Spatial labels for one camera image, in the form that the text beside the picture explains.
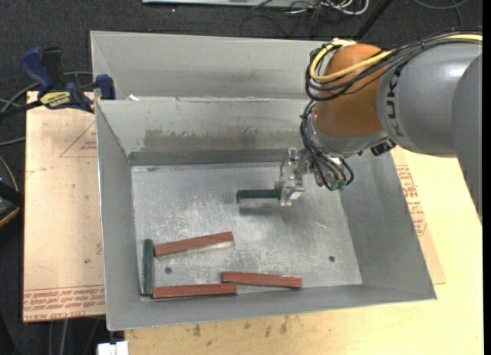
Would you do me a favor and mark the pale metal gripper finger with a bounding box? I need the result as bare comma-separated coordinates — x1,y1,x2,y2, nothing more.
279,176,307,208
275,147,308,192

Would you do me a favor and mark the dark green block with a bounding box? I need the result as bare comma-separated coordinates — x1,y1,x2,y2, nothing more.
235,188,283,205
139,238,156,296

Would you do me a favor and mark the grey metal bin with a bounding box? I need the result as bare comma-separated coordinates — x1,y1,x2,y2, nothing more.
90,30,438,332

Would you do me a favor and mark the red-brown flat block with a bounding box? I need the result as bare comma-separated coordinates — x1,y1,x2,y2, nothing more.
221,270,303,290
151,282,239,300
153,231,236,258

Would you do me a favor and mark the brown cardboard board red print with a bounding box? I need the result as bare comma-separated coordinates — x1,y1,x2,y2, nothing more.
21,90,447,324

